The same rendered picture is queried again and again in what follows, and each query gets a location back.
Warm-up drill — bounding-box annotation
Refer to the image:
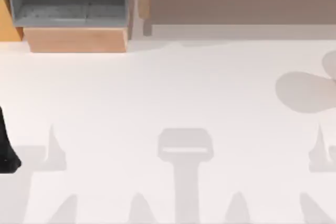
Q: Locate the wooden open shelf unit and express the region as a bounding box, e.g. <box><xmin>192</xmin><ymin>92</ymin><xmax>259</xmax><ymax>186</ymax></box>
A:
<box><xmin>138</xmin><ymin>0</ymin><xmax>336</xmax><ymax>37</ymax></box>

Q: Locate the orange wooden cupboard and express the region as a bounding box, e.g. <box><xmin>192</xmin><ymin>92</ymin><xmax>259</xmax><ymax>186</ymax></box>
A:
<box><xmin>0</xmin><ymin>0</ymin><xmax>24</xmax><ymax>42</ymax></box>

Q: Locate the pale wooden drawer front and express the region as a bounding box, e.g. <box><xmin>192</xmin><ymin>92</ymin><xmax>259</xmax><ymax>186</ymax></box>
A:
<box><xmin>23</xmin><ymin>27</ymin><xmax>129</xmax><ymax>53</ymax></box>

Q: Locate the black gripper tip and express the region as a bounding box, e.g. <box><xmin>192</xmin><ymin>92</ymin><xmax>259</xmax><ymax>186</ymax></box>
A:
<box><xmin>0</xmin><ymin>106</ymin><xmax>22</xmax><ymax>174</ymax></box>

